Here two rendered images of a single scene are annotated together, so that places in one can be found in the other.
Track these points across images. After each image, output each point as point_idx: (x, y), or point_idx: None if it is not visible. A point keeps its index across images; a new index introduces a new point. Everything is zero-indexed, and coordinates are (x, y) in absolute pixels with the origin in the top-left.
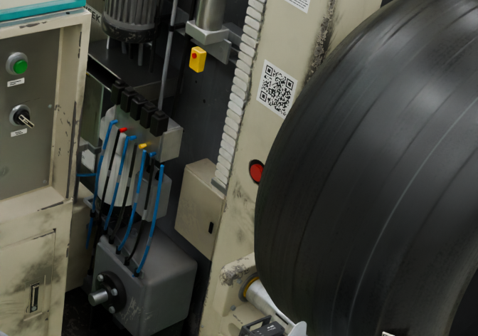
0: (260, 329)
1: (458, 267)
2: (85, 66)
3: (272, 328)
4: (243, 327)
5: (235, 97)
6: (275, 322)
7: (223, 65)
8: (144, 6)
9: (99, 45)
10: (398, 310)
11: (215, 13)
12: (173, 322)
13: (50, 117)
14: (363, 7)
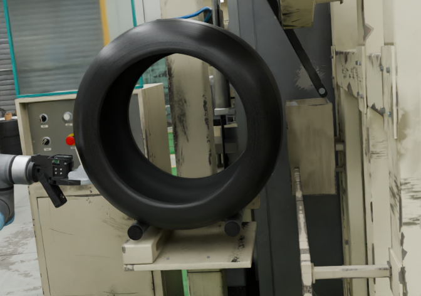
0: (61, 155)
1: (84, 110)
2: (142, 113)
3: (65, 156)
4: (56, 153)
5: None
6: (70, 156)
7: None
8: (212, 107)
9: (219, 137)
10: (75, 135)
11: (218, 100)
12: (233, 283)
13: (142, 140)
14: (187, 57)
